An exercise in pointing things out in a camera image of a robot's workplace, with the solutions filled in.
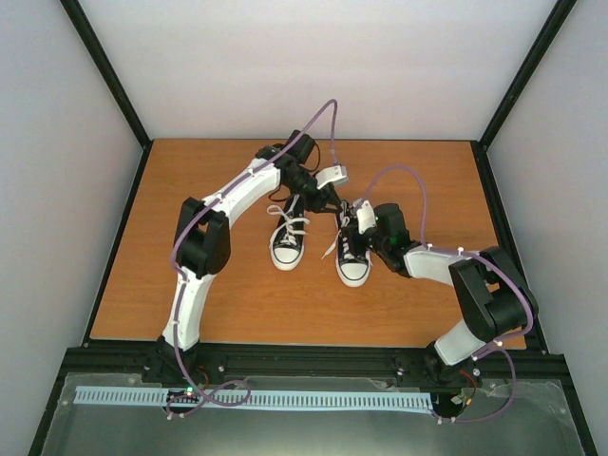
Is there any white shoelace of sneaker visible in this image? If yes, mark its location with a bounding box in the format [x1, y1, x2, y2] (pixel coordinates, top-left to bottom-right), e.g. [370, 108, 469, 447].
[322, 200, 363, 266]
[267, 195, 310, 251]

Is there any black sneaker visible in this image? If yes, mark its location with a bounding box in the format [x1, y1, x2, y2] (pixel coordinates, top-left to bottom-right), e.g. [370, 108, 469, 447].
[335, 200, 371, 288]
[267, 195, 310, 271]

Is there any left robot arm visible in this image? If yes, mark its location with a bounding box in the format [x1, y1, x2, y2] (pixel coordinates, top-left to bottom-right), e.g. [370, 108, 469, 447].
[162, 135, 348, 383]

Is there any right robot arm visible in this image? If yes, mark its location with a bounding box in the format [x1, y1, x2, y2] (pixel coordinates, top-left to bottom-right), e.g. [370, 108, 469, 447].
[336, 201, 538, 385]

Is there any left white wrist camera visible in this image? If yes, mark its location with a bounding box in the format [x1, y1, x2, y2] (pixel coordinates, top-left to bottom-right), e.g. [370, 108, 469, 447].
[315, 164, 349, 189]

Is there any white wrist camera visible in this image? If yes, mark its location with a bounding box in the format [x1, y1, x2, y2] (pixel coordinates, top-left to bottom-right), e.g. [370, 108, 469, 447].
[315, 164, 349, 189]
[355, 199, 376, 235]

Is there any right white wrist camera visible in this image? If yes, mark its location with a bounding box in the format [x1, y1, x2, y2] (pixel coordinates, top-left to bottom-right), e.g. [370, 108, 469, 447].
[355, 199, 376, 235]

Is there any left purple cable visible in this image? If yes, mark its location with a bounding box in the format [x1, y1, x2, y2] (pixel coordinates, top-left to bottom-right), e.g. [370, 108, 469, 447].
[169, 98, 339, 420]

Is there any purple cable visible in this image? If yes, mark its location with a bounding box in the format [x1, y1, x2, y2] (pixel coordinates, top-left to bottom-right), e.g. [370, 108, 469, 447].
[169, 98, 339, 420]
[363, 164, 541, 425]

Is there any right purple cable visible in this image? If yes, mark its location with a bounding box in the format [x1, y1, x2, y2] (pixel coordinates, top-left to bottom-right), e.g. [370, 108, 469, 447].
[363, 164, 541, 425]

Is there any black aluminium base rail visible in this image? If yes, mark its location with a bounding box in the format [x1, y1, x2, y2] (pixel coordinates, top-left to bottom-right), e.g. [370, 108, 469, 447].
[61, 345, 569, 386]

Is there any white slotted cable duct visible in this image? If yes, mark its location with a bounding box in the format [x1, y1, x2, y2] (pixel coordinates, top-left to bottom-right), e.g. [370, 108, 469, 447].
[73, 386, 432, 414]

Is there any right black frame post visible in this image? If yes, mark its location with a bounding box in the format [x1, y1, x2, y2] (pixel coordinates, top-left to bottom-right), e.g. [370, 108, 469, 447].
[478, 0, 579, 149]

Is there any black frame post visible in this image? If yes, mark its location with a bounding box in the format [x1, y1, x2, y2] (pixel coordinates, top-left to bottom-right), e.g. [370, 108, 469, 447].
[59, 0, 154, 149]
[478, 0, 579, 149]

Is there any left black frame post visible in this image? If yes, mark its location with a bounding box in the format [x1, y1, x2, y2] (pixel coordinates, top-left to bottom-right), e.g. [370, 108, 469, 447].
[59, 0, 154, 149]

